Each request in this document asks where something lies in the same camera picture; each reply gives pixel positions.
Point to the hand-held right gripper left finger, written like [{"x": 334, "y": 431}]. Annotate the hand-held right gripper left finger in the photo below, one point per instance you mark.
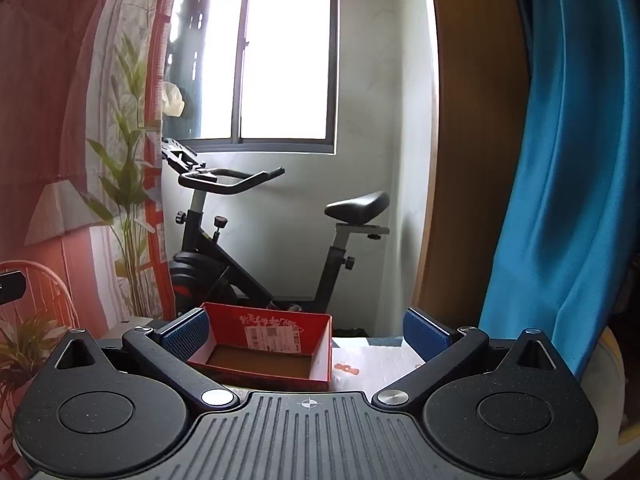
[{"x": 187, "y": 337}]

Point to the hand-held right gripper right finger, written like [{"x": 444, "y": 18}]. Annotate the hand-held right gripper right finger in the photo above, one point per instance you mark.
[{"x": 425, "y": 335}]

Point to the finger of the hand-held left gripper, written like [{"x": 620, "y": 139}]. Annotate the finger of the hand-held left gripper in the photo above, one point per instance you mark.
[{"x": 11, "y": 287}]

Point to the red strawberry print cardboard box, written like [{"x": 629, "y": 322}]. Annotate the red strawberry print cardboard box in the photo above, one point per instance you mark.
[{"x": 320, "y": 355}]

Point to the printed tablecloth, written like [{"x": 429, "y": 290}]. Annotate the printed tablecloth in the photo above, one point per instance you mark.
[{"x": 370, "y": 360}]

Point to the black exercise bike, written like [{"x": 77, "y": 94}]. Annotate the black exercise bike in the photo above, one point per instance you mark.
[{"x": 210, "y": 265}]

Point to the brown wooden panel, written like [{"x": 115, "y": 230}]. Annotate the brown wooden panel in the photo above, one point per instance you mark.
[{"x": 470, "y": 160}]

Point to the printed backdrop cloth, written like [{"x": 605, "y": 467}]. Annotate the printed backdrop cloth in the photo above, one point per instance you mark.
[{"x": 50, "y": 110}]

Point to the white rounded object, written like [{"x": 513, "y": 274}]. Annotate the white rounded object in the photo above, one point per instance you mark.
[{"x": 605, "y": 385}]

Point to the blue curtain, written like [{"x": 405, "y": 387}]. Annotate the blue curtain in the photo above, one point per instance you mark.
[{"x": 575, "y": 160}]

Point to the white hanging cloth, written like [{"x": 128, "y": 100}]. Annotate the white hanging cloth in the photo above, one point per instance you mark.
[{"x": 174, "y": 100}]

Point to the window with dark frame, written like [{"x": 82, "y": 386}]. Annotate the window with dark frame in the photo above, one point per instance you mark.
[{"x": 285, "y": 60}]

